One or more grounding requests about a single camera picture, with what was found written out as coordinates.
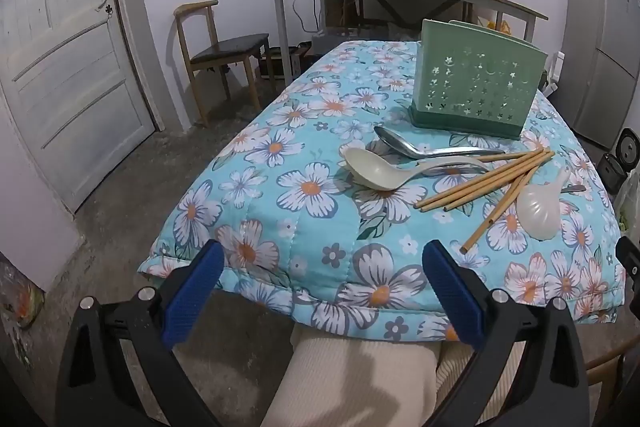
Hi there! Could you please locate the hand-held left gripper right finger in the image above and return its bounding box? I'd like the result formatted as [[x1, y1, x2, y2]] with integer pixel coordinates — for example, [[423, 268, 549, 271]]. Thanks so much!
[[422, 239, 592, 427]]

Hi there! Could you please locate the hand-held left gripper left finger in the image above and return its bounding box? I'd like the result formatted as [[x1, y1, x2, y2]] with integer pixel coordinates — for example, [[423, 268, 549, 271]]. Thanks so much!
[[55, 238, 226, 427]]

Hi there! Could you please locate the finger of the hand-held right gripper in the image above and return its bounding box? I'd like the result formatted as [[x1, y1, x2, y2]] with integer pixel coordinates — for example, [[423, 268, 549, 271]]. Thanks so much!
[[616, 236, 640, 280]]

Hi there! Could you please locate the white plastic rice paddle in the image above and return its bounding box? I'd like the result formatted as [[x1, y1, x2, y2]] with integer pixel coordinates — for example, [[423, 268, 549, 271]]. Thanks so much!
[[516, 167, 573, 242]]

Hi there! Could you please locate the bundle of bamboo chopsticks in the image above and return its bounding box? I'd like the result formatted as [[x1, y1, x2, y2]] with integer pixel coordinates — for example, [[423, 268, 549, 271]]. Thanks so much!
[[414, 147, 557, 255]]

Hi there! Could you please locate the cream plastic ladle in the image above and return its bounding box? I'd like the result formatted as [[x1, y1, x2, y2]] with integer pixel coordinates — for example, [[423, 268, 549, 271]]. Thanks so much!
[[344, 147, 491, 192]]

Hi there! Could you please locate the green plastic utensil holder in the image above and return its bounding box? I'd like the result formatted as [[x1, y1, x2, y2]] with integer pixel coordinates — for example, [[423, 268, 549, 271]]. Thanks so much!
[[409, 18, 549, 141]]

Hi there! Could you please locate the clear plastic bag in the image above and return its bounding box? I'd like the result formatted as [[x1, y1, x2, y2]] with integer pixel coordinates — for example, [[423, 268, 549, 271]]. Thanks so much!
[[612, 169, 640, 236]]

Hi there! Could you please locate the black electric cooker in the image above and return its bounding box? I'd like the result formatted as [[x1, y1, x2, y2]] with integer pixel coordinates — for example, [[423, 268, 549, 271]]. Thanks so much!
[[597, 152, 628, 194]]

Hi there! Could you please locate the curved wooden chair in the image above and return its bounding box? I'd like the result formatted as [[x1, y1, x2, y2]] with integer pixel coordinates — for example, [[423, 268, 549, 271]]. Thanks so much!
[[582, 342, 628, 390]]

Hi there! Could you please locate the white electric cooker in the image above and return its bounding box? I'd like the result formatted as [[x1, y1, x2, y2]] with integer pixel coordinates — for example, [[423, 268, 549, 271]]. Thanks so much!
[[617, 127, 640, 158]]

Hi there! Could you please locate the blue floral quilt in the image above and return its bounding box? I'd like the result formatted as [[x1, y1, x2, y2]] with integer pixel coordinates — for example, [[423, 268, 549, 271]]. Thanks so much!
[[137, 38, 628, 343]]

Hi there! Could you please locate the person's left leg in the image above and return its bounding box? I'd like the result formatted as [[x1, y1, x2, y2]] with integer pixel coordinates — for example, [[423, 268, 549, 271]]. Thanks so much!
[[260, 324, 442, 427]]

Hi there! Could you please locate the colourful printed bag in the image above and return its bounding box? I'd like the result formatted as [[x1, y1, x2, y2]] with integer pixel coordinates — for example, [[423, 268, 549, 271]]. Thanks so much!
[[0, 254, 47, 334]]

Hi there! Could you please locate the white upright appliance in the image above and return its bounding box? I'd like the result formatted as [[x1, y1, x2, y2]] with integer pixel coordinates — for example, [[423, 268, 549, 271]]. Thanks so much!
[[545, 52, 564, 98]]

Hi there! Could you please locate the grey refrigerator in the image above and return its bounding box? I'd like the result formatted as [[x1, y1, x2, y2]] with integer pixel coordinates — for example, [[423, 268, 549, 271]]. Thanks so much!
[[560, 0, 640, 152]]

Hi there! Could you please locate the brown case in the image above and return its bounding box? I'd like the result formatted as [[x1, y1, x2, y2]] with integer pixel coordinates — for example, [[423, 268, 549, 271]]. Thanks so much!
[[261, 45, 311, 80]]

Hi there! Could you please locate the wooden chair black seat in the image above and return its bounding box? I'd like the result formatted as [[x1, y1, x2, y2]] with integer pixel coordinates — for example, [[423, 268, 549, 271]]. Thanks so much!
[[174, 0, 273, 126]]

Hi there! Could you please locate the white panelled door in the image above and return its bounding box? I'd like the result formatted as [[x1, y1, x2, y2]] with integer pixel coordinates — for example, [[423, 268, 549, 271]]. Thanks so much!
[[0, 0, 156, 212]]

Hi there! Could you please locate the cardboard box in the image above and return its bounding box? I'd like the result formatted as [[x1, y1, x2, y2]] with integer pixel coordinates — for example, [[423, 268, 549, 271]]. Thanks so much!
[[324, 0, 361, 30]]

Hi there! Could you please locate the grey door frame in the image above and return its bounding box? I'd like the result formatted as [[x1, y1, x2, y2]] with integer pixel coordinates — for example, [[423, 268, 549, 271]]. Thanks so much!
[[109, 0, 167, 132]]

